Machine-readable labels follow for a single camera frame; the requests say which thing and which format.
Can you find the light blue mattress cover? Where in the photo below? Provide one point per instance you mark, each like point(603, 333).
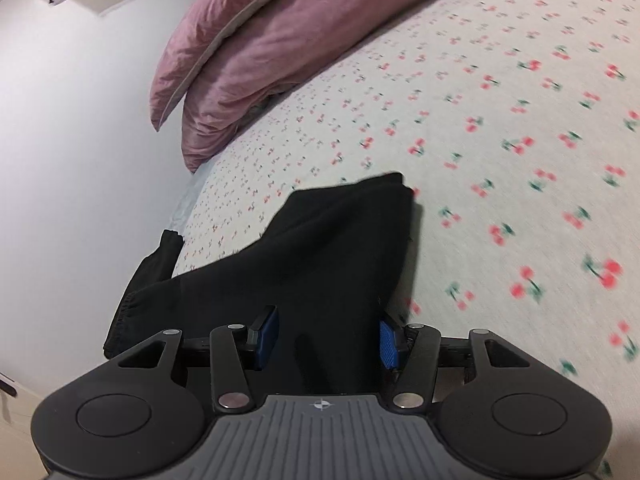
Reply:
point(181, 206)

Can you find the black pants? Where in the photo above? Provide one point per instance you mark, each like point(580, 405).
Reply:
point(320, 260)

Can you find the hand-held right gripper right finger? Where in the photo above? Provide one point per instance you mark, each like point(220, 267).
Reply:
point(389, 345)

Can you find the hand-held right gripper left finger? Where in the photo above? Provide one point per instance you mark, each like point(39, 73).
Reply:
point(267, 340)

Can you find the pink duvet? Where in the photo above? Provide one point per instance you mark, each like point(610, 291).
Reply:
point(300, 45)

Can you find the pink pillow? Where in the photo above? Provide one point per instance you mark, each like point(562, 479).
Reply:
point(225, 15)

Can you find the cherry print bed sheet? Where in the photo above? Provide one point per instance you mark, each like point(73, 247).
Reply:
point(500, 135)

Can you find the white cabinet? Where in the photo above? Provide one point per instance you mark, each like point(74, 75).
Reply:
point(12, 425)

